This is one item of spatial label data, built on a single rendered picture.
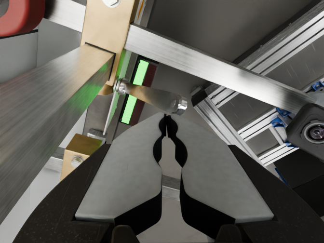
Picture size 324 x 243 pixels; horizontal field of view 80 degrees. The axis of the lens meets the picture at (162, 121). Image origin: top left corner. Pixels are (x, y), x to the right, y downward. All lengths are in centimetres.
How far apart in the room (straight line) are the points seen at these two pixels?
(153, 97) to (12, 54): 40
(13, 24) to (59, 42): 31
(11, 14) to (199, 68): 21
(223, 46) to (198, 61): 92
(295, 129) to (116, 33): 22
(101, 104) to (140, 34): 26
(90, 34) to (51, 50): 32
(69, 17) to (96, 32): 4
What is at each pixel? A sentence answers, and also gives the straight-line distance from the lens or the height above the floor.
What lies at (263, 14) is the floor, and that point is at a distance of 123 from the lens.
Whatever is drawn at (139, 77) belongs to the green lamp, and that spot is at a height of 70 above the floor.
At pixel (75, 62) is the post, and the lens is 20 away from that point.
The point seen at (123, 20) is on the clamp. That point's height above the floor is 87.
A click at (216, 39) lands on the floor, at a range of 117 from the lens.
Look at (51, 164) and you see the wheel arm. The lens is 41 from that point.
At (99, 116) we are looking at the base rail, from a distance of 50.
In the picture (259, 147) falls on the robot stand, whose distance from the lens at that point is 129.
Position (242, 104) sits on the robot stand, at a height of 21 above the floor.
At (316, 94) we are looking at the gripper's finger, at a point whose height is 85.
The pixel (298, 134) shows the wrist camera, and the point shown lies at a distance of 25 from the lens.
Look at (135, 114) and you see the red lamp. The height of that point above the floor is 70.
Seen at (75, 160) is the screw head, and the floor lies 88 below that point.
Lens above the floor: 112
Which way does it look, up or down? 60 degrees down
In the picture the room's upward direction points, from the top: 180 degrees clockwise
